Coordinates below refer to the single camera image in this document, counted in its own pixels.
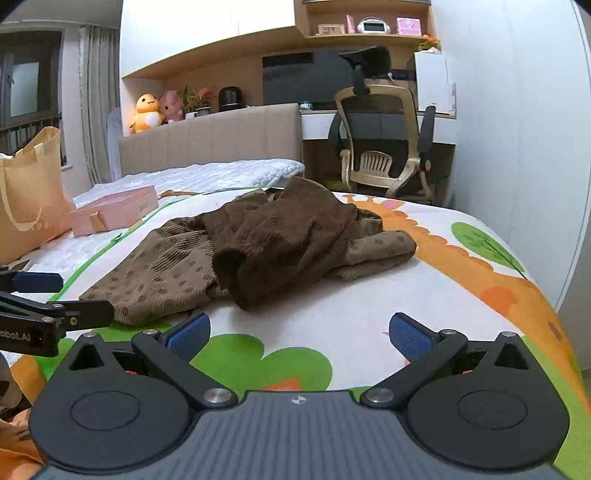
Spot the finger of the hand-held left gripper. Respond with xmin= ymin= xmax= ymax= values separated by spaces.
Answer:
xmin=0 ymin=292 xmax=115 ymax=331
xmin=0 ymin=269 xmax=64 ymax=294

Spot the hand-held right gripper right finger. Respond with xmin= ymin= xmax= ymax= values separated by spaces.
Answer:
xmin=361 ymin=312 xmax=529 ymax=408

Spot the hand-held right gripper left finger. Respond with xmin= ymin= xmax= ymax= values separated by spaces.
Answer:
xmin=69 ymin=312 xmax=238 ymax=409

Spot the brown dotted knit garment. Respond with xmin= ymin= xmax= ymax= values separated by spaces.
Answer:
xmin=79 ymin=176 xmax=417 ymax=326

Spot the beige tote bag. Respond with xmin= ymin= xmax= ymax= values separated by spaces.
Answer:
xmin=0 ymin=126 xmax=77 ymax=267

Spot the cartoon animal printed blanket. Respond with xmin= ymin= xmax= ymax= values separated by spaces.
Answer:
xmin=9 ymin=187 xmax=585 ymax=474

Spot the pink gift box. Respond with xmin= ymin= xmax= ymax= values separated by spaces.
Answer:
xmin=69 ymin=185 xmax=159 ymax=237

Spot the orange cloth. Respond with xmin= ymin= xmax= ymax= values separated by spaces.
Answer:
xmin=0 ymin=406 xmax=43 ymax=480

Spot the grey curtain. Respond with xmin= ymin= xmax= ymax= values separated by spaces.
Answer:
xmin=78 ymin=25 xmax=122 ymax=185

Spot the dark framed window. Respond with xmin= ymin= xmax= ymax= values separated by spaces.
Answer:
xmin=0 ymin=30 xmax=63 ymax=160

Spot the yellow duck plush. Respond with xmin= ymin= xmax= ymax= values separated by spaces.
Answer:
xmin=128 ymin=93 xmax=166 ymax=134

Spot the beige padded headboard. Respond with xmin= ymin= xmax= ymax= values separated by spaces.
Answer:
xmin=119 ymin=103 xmax=304 ymax=178

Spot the beige mesh office chair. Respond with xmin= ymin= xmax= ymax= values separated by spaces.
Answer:
xmin=329 ymin=45 xmax=437 ymax=204

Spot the pink plush toy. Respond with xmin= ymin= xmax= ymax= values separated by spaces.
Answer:
xmin=159 ymin=90 xmax=184 ymax=124

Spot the white wardrobe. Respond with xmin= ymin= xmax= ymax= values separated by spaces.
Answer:
xmin=434 ymin=0 xmax=591 ymax=315

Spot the white desk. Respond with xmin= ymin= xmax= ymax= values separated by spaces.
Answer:
xmin=300 ymin=104 xmax=458 ymax=141

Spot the potted plant with red leaves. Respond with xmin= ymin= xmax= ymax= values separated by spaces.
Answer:
xmin=182 ymin=86 xmax=217 ymax=118

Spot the white desktop cabinet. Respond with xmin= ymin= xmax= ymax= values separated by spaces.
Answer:
xmin=413 ymin=51 xmax=456 ymax=116

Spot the black monitor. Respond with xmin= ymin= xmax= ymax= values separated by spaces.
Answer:
xmin=262 ymin=48 xmax=384 ymax=106

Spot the white clock radio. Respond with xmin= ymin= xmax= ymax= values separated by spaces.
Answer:
xmin=358 ymin=17 xmax=392 ymax=34

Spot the white wall cabinet wood trim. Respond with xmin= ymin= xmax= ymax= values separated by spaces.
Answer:
xmin=121 ymin=0 xmax=296 ymax=79

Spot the wooden wall shelf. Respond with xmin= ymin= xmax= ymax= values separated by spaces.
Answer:
xmin=294 ymin=0 xmax=437 ymax=40

